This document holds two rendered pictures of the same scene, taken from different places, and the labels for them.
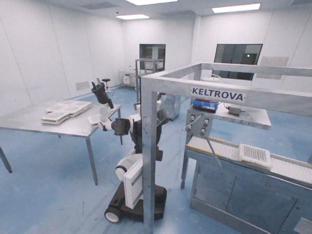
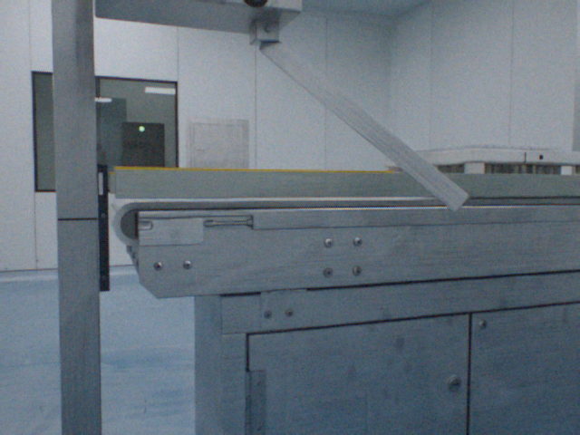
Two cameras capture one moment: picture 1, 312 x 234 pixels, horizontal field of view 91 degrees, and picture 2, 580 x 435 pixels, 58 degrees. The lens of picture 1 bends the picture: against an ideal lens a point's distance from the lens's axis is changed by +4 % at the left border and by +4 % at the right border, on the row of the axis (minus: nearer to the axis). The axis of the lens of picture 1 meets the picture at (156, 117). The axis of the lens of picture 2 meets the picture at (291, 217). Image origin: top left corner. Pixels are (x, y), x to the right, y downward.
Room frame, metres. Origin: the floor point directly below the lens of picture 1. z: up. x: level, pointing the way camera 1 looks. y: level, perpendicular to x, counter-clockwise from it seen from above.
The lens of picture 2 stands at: (0.75, -0.02, 0.93)
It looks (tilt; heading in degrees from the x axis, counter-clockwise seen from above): 4 degrees down; 312
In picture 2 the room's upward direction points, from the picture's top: straight up
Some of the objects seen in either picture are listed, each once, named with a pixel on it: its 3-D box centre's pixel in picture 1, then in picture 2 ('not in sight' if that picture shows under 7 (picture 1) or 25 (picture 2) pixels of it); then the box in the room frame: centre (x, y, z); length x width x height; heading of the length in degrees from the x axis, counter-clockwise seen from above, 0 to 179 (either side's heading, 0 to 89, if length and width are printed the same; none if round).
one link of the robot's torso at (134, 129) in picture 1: (144, 129); not in sight; (1.25, 0.11, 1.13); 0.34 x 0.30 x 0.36; 122
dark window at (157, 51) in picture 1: (151, 57); not in sight; (7.25, 0.25, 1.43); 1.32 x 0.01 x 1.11; 63
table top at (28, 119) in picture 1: (63, 113); not in sight; (2.18, 1.47, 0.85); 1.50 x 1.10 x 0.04; 82
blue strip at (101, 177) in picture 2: not in sight; (103, 228); (1.53, -0.43, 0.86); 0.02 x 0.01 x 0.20; 62
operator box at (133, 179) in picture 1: (136, 183); not in sight; (0.69, 0.11, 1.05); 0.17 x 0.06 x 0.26; 152
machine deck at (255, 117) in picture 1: (226, 110); not in sight; (1.27, -0.64, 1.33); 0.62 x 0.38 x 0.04; 62
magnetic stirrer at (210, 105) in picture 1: (205, 102); not in sight; (1.31, -0.46, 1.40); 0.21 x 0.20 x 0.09; 152
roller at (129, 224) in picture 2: not in sight; (130, 217); (1.39, -0.40, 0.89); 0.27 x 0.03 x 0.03; 152
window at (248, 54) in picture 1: (234, 62); (109, 134); (5.72, -2.75, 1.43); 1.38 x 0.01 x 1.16; 63
